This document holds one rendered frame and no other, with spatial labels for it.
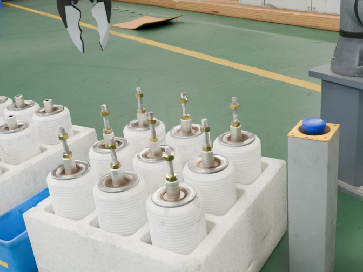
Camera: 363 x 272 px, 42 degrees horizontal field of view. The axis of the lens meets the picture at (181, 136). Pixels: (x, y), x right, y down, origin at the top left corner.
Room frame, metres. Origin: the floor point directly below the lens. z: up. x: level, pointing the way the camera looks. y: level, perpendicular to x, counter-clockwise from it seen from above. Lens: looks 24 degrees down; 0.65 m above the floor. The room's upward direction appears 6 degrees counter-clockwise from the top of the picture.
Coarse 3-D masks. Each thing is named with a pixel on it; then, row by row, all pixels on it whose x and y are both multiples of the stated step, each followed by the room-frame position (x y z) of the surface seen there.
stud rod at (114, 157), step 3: (111, 135) 0.74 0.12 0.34; (108, 138) 0.73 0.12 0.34; (111, 138) 0.73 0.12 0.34; (111, 141) 0.73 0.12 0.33; (114, 141) 0.74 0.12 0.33; (111, 144) 0.73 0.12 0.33; (111, 150) 0.73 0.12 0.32; (114, 150) 0.73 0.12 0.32; (111, 153) 0.73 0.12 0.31; (114, 153) 0.73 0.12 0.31; (111, 156) 0.73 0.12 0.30; (114, 156) 0.73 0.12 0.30; (114, 159) 0.73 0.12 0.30; (117, 159) 0.74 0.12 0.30; (114, 162) 0.73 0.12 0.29; (117, 162) 0.73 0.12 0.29
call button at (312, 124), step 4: (304, 120) 0.74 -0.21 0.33; (308, 120) 0.73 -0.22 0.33; (312, 120) 0.73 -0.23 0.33; (316, 120) 0.73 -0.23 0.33; (320, 120) 0.73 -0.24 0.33; (324, 120) 0.73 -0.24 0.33; (304, 124) 0.72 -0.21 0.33; (308, 124) 0.72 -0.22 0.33; (312, 124) 0.72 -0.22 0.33; (316, 124) 0.71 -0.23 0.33; (320, 124) 0.71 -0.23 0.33; (324, 124) 0.71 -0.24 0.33; (308, 128) 0.72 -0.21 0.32; (312, 128) 0.71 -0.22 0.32; (316, 128) 0.71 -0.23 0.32; (320, 128) 0.71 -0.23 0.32; (312, 132) 0.72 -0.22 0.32; (316, 132) 0.71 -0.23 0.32
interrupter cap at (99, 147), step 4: (100, 140) 0.92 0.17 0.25; (116, 140) 0.92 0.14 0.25; (120, 140) 0.91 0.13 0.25; (124, 140) 0.91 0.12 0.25; (96, 144) 0.91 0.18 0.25; (100, 144) 0.91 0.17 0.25; (104, 144) 0.91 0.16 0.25; (120, 144) 0.90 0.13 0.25; (124, 144) 0.89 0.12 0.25; (92, 148) 0.89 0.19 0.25; (96, 148) 0.89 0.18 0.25; (100, 148) 0.88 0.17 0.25; (104, 148) 0.89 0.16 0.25; (116, 148) 0.88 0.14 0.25; (120, 148) 0.87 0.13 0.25; (96, 152) 0.87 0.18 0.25; (100, 152) 0.87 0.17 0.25; (104, 152) 0.86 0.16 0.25; (108, 152) 0.86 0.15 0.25
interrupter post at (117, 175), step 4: (120, 168) 0.73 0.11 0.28; (112, 172) 0.73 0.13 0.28; (116, 172) 0.72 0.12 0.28; (120, 172) 0.73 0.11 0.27; (112, 176) 0.73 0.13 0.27; (116, 176) 0.72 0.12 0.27; (120, 176) 0.73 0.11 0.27; (112, 180) 0.73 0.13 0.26; (116, 180) 0.72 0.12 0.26; (120, 180) 0.73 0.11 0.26; (124, 180) 0.73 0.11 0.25; (116, 184) 0.72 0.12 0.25; (120, 184) 0.73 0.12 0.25
